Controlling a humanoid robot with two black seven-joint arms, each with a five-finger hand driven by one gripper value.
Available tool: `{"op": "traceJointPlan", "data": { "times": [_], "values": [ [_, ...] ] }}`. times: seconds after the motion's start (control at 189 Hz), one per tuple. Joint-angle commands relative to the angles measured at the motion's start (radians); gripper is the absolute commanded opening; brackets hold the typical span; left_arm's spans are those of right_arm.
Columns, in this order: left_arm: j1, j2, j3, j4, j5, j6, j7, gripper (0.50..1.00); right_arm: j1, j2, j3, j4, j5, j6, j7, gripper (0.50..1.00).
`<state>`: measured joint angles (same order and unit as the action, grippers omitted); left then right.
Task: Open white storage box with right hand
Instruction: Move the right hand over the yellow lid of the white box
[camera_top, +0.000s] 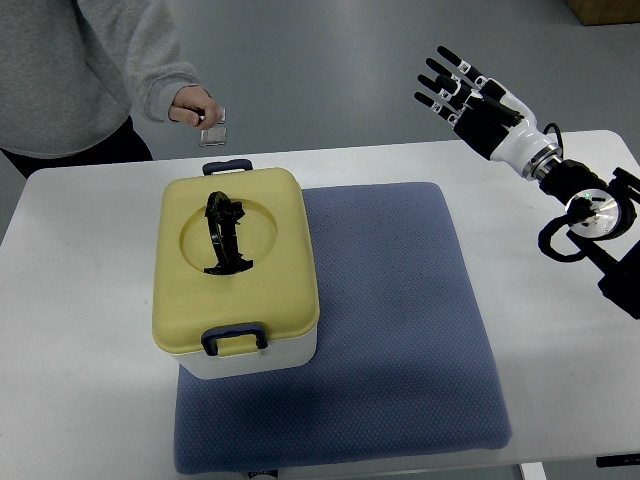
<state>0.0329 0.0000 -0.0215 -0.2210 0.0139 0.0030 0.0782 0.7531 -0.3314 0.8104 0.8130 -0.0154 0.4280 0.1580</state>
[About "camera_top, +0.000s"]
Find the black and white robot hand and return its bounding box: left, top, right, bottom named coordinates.
left=414, top=46, right=563, bottom=181

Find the person's bare hand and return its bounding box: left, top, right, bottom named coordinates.
left=168, top=85, right=220, bottom=130

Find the yellow box lid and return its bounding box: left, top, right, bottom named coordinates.
left=152, top=168, right=320, bottom=357

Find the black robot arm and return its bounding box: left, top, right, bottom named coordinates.
left=533, top=123, right=639, bottom=320

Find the grey sweatshirt sleeve forearm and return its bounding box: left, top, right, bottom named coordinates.
left=124, top=1, right=199, bottom=125

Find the brown cardboard box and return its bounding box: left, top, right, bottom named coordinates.
left=566, top=0, right=639, bottom=26

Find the white storage box base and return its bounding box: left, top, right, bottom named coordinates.
left=174, top=326, right=317, bottom=380

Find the upper metal floor plate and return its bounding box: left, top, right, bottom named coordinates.
left=217, top=107, right=226, bottom=125

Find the person's grey sweatshirt torso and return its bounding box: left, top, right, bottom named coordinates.
left=1, top=1, right=152, bottom=177

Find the blue padded mat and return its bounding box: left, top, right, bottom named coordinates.
left=174, top=182, right=512, bottom=474

